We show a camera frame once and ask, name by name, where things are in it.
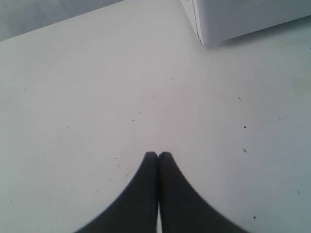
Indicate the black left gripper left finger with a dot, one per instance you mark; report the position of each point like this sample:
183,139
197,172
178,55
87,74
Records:
135,210

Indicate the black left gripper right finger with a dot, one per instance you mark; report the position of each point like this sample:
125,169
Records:
182,209

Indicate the white microwave oven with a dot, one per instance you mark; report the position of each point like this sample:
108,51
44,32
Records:
215,21

